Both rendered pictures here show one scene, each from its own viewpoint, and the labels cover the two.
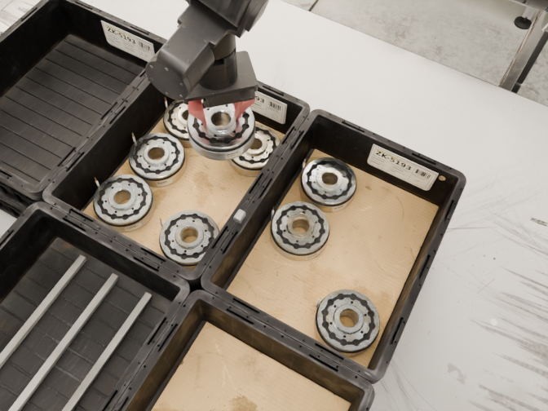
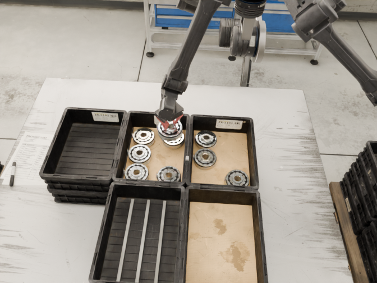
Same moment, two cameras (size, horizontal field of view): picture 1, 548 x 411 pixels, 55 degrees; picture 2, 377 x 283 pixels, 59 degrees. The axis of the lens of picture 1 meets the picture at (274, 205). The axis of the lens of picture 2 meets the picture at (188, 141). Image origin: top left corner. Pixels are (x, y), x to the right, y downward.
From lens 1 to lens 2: 69 cm
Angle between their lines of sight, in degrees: 16
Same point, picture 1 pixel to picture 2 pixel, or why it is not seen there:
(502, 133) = (252, 103)
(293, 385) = (230, 208)
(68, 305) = (137, 217)
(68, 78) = (83, 140)
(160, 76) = (164, 113)
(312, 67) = not seen: hidden behind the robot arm
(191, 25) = (169, 95)
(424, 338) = (261, 182)
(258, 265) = (196, 176)
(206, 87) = not seen: hidden behind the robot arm
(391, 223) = (233, 145)
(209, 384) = (202, 220)
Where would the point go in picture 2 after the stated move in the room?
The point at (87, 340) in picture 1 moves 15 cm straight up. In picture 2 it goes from (151, 225) to (149, 207)
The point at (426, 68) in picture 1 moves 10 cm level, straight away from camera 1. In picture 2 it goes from (213, 89) to (212, 78)
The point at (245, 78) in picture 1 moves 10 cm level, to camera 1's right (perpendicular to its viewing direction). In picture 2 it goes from (179, 108) to (202, 102)
